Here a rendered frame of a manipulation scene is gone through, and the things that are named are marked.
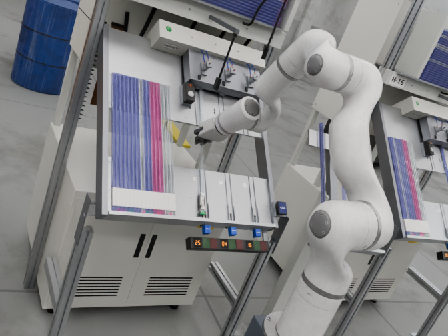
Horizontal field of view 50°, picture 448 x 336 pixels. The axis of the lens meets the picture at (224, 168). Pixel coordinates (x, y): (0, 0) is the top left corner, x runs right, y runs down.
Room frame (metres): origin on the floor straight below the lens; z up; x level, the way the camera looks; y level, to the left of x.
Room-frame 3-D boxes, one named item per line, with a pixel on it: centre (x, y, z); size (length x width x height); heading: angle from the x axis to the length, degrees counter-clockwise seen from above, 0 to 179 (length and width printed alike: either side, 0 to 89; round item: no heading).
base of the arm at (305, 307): (1.10, -0.35, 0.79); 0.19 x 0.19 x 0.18
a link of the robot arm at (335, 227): (1.08, -0.32, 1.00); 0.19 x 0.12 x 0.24; 128
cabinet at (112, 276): (2.03, 0.37, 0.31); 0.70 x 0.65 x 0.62; 124
